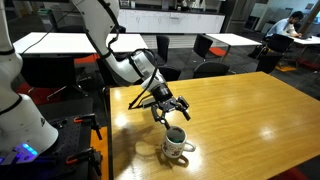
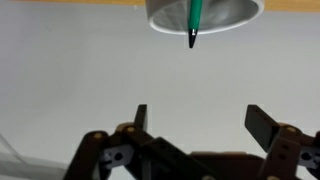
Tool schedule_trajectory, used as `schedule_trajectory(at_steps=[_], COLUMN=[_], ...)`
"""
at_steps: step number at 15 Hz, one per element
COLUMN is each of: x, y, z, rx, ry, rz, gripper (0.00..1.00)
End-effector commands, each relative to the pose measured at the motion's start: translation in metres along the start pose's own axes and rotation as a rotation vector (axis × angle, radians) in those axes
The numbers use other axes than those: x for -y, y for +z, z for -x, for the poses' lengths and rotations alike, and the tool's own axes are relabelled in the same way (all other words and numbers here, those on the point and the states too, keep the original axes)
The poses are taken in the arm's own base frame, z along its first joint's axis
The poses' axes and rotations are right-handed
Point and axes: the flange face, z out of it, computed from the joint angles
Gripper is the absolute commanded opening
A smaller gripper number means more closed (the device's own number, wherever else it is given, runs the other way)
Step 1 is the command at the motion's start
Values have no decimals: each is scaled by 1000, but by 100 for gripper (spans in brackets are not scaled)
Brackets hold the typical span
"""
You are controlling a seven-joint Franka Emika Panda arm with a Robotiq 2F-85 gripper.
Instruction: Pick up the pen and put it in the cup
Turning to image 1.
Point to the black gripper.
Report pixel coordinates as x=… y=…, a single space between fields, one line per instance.
x=165 y=96

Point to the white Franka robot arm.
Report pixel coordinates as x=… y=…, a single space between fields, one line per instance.
x=113 y=63

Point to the white patterned ceramic mug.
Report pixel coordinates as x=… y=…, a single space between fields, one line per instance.
x=173 y=148

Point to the black office chair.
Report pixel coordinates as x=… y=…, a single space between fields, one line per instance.
x=50 y=71
x=269 y=62
x=162 y=46
x=203 y=45
x=170 y=73
x=279 y=42
x=210 y=70

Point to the orange black bar clamp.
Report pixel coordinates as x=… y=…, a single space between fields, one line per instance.
x=85 y=156
x=88 y=119

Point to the white kitchen counter cabinets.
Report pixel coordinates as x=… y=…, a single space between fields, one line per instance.
x=173 y=21

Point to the small white table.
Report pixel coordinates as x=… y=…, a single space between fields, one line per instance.
x=233 y=39

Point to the dark tall cabinet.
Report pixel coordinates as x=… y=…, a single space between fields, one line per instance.
x=237 y=15

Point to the large white table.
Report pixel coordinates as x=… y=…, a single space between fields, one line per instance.
x=66 y=41

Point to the seated person in light shirt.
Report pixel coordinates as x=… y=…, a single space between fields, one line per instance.
x=283 y=26

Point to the white desk with laptop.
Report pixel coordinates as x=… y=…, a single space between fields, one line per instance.
x=308 y=40

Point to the green lidded trash bin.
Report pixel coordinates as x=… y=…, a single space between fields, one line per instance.
x=45 y=18

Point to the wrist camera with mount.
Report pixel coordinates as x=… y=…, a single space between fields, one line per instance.
x=149 y=102

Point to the orange board under base plate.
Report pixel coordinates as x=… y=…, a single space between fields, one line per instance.
x=98 y=150

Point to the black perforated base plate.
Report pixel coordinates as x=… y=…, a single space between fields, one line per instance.
x=71 y=140

